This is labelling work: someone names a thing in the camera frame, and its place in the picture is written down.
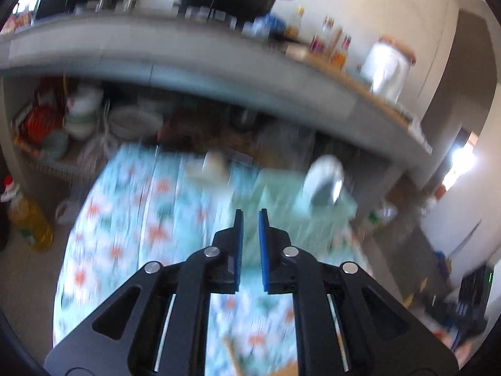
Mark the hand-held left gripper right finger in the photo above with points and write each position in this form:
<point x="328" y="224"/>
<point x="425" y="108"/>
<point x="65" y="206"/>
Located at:
<point x="264" y="250"/>

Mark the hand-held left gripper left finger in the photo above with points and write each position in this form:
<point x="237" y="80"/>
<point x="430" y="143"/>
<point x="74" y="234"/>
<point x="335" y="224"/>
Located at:
<point x="238" y="250"/>

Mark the green plastic utensil holder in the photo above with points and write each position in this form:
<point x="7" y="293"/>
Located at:
<point x="282" y="192"/>

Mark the floral printed blanket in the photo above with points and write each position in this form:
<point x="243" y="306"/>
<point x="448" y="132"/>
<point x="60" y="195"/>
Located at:
<point x="137" y="219"/>

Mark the white bag with groceries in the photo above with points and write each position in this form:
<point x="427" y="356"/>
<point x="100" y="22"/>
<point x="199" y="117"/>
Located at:
<point x="381" y="217"/>

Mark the stack of white plates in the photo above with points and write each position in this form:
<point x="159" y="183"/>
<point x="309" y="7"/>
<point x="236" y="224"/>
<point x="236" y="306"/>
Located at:
<point x="133" y="123"/>

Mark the knotted clear plastic bag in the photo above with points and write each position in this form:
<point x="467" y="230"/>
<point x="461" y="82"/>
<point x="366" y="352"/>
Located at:
<point x="92" y="152"/>

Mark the wooden cutting board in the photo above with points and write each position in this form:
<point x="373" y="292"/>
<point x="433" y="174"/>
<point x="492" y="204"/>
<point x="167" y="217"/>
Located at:
<point x="352" y="80"/>

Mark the grey concrete counter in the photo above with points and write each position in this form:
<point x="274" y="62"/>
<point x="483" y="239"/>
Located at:
<point x="156" y="58"/>

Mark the stack of ceramic bowls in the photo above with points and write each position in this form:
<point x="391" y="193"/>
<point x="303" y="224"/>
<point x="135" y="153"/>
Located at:
<point x="82" y="111"/>

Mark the orange label sauce bottle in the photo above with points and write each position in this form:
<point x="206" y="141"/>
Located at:
<point x="341" y="55"/>

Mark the teal small bowl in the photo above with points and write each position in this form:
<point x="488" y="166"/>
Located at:
<point x="54" y="147"/>

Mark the cooking oil bottle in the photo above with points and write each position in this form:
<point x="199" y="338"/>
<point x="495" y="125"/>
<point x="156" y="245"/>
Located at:
<point x="29" y="219"/>

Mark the brown cap sauce bottle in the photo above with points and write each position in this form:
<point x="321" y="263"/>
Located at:
<point x="321" y="39"/>

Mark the blue plastic bag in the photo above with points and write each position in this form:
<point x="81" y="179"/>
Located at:
<point x="270" y="25"/>

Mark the yellow cap sauce bottle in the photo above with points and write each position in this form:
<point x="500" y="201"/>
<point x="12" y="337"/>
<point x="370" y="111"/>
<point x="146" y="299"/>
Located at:
<point x="294" y="25"/>

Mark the red snack packet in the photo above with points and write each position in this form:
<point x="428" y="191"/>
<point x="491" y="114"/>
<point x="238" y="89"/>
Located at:
<point x="37" y="125"/>

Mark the woven round trivet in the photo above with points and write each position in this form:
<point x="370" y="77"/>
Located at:
<point x="399" y="45"/>

